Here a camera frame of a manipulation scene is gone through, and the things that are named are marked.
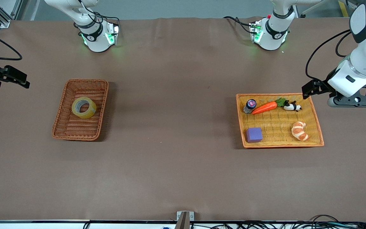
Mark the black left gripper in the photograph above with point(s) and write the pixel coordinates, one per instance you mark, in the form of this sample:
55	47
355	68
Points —
325	85

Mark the yellowish packing tape roll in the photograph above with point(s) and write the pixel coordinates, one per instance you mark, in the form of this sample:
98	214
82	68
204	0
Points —
92	111

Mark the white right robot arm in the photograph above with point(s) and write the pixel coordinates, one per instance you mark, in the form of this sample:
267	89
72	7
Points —
91	38

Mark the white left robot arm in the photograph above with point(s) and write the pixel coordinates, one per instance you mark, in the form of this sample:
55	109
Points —
364	60

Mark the yellow wicker basket orange rim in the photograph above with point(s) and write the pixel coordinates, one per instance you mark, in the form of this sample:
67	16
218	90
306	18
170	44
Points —
278	127

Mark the brown wicker basket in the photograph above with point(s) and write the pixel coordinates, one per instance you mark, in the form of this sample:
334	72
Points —
78	127

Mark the toy panda figure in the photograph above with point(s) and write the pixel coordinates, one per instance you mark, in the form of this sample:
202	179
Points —
292	107

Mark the toy croissant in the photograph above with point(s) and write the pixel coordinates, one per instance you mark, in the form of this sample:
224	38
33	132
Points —
300	132

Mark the orange toy carrot green leaves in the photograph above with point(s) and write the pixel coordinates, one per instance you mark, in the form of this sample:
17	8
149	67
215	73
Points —
264	108

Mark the small bottle blue lid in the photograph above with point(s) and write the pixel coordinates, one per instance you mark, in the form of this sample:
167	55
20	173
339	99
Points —
250	105

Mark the purple foam cube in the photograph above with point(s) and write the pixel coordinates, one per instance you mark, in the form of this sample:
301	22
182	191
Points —
254	135

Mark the brown table cover sheet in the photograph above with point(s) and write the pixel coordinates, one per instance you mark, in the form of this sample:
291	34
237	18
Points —
170	175

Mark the aluminium frame post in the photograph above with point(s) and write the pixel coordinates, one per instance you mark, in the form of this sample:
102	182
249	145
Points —
5	20

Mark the metal bracket at table edge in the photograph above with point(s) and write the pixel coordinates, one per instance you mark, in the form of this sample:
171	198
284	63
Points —
192	216

